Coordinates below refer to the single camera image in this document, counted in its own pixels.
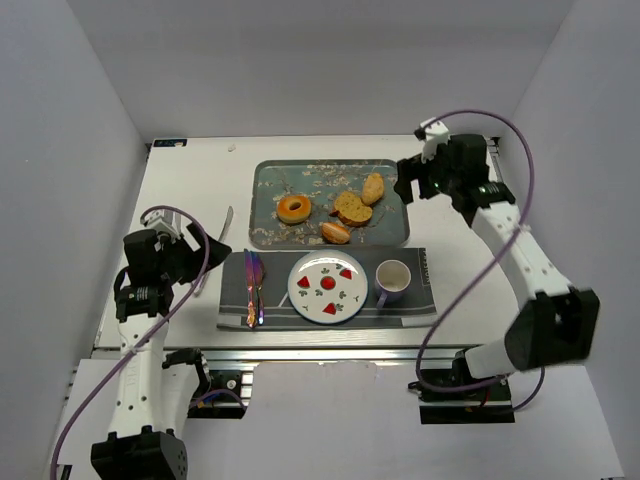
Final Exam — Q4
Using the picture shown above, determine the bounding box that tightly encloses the glazed donut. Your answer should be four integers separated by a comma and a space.
276, 195, 312, 225

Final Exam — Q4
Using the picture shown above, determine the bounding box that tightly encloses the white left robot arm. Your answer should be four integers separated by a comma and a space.
90, 207, 231, 479

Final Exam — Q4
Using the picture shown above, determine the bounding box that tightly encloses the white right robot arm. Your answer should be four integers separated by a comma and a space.
394, 130, 600, 386

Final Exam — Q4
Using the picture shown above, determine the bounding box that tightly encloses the oval bread roll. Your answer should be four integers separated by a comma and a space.
361, 172, 385, 206

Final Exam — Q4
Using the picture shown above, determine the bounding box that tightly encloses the bread slice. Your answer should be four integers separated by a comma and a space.
330, 191, 373, 227

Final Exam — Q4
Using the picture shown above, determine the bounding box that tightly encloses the iridescent fork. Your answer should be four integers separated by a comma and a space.
252, 252, 265, 325

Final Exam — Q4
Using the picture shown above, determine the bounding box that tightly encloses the floral blue serving tray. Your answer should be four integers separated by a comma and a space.
248, 159, 410, 250

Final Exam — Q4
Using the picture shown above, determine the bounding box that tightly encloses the small round bun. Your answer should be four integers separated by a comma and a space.
321, 222, 351, 245

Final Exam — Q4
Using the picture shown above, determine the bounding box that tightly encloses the lavender mug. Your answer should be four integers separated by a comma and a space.
375, 259, 412, 309

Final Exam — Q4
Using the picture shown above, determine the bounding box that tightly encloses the blue corner label left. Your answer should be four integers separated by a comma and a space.
152, 139, 187, 148

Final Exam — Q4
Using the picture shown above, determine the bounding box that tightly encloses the dark grey placemat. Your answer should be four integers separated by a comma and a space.
216, 246, 440, 332

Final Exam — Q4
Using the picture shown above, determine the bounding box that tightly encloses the strawberry pattern plate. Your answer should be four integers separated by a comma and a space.
287, 250, 369, 326

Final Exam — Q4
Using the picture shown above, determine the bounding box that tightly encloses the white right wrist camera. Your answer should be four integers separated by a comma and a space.
414, 117, 450, 163

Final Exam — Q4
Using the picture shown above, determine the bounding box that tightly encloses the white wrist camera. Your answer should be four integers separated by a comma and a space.
140, 209, 182, 240
414, 117, 450, 163

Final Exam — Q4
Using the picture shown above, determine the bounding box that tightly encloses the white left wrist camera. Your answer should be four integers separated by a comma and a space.
140, 209, 182, 240

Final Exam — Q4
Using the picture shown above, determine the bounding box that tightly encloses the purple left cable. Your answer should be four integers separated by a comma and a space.
49, 206, 211, 480

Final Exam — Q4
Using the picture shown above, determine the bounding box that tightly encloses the purple cable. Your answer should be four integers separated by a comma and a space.
49, 206, 211, 480
415, 109, 546, 412

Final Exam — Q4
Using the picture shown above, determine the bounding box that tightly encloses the aluminium table rail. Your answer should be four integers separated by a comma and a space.
92, 344, 481, 365

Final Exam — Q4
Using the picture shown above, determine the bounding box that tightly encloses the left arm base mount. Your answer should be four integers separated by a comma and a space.
162, 348, 247, 419

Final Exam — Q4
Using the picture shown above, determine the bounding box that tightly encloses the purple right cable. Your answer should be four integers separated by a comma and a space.
415, 109, 546, 412

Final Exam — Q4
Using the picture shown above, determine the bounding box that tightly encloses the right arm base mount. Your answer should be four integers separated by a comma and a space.
407, 350, 515, 425

